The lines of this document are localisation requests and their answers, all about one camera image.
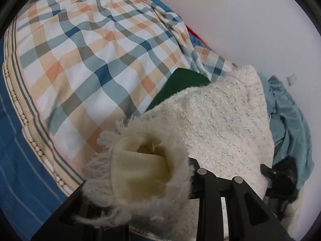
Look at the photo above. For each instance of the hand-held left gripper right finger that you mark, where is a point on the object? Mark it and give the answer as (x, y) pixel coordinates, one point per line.
(225, 205)

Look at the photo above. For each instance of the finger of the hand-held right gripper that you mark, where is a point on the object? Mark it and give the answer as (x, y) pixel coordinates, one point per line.
(269, 172)

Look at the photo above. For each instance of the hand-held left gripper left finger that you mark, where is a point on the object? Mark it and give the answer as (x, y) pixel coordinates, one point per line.
(75, 212)

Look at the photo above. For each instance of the white fringed tweed jacket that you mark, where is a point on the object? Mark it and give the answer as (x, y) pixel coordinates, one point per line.
(213, 135)

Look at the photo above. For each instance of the white quilted blanket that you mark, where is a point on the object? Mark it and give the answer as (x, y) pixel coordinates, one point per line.
(291, 210)

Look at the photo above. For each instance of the crumpled teal blanket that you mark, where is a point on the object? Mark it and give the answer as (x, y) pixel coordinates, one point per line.
(288, 120)

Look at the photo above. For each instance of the blue striped bed sheet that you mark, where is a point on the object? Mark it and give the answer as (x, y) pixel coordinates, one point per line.
(22, 168)

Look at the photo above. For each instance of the folded green garment white stripes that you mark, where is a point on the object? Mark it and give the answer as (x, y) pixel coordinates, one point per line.
(180, 85)

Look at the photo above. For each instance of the plaid quilt cover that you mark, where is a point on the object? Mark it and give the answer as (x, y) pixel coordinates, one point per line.
(87, 55)

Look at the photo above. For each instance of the white wall socket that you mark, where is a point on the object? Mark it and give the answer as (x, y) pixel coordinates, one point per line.
(291, 79)

